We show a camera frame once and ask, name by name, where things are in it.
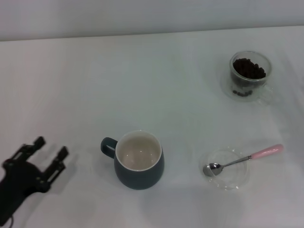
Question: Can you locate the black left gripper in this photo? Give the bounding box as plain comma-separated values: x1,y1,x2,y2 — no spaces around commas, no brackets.
0,136,69,214

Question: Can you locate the pink handled metal spoon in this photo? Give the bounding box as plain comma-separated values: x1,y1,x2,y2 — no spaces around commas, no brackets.
203,143,284,177

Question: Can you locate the pile of coffee beans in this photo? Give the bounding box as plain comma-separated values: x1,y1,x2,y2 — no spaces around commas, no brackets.
230,57,267,97

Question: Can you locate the dark teal ceramic mug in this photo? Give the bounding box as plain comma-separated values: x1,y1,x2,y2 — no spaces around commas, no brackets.
100,130,165,190

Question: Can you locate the small clear glass dish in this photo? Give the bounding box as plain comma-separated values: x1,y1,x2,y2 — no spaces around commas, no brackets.
198,146,250,192

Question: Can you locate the clear glass cup with handle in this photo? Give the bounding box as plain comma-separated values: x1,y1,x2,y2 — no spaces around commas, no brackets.
222,50,274,106

